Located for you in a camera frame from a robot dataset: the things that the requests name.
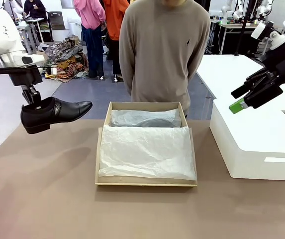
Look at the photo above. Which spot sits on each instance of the white label sticker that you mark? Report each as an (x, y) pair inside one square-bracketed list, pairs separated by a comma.
[(277, 160)]

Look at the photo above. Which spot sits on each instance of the beige cardboard shoe box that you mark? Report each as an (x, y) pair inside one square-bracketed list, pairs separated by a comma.
[(144, 183)]

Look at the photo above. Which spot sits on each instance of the white background robot group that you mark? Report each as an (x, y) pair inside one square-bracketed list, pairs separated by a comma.
[(14, 6)]

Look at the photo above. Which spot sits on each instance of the large white storage box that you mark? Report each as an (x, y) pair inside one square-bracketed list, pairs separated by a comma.
[(256, 134)]

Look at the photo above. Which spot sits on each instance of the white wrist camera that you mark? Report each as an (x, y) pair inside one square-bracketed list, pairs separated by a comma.
[(52, 70), (260, 30)]

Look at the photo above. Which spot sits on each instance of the black background chair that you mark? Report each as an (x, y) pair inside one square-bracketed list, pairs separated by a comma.
[(56, 21)]

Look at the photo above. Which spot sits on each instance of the white-topped background table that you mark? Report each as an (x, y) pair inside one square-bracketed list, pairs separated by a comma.
[(231, 26)]

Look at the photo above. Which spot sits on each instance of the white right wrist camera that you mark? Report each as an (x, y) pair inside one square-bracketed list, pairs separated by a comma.
[(260, 30)]

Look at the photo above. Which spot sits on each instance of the person in pink hoodie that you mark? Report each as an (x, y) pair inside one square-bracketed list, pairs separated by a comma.
[(91, 30)]

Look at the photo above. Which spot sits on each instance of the white tissue paper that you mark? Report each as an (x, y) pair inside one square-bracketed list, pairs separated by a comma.
[(144, 149)]

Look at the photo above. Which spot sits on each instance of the person in black clothes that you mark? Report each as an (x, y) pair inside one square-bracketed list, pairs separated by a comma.
[(35, 8)]

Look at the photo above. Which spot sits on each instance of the white background container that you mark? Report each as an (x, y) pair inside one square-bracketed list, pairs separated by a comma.
[(75, 28)]

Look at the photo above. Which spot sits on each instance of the black tripod pole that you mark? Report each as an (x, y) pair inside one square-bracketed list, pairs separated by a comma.
[(243, 30)]

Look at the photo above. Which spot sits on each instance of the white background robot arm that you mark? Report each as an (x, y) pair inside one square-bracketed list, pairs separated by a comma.
[(261, 10), (225, 12)]

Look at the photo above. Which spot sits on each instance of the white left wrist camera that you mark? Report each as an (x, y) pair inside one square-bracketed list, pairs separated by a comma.
[(52, 70)]

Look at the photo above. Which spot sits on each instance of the person in orange top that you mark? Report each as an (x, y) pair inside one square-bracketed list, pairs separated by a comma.
[(113, 22)]

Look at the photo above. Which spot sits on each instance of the black leather buckle shoe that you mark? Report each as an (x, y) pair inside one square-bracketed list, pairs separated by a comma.
[(47, 115)]

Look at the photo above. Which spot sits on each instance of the person in beige sweater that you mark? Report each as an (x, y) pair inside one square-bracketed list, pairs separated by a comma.
[(162, 49)]

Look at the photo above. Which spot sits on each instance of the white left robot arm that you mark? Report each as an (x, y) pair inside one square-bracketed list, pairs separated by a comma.
[(0, 32)]

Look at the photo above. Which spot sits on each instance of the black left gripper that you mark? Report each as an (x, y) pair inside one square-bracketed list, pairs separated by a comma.
[(25, 76)]

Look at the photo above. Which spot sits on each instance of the grey background work table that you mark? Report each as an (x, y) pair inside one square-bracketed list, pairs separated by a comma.
[(30, 23)]

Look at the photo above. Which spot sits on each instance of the pile of patterned cloths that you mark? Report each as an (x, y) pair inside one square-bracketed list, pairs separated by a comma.
[(67, 59)]

